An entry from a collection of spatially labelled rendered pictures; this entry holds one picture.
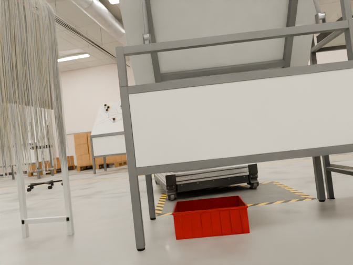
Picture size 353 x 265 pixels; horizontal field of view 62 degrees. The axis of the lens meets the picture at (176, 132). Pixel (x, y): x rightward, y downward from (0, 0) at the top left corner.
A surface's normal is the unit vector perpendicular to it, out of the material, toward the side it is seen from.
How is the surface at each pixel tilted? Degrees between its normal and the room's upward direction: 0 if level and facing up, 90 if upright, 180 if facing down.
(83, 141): 90
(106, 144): 90
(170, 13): 127
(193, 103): 90
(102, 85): 90
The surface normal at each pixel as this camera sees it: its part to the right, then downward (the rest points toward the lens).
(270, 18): 0.04, 0.57
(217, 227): -0.06, -0.03
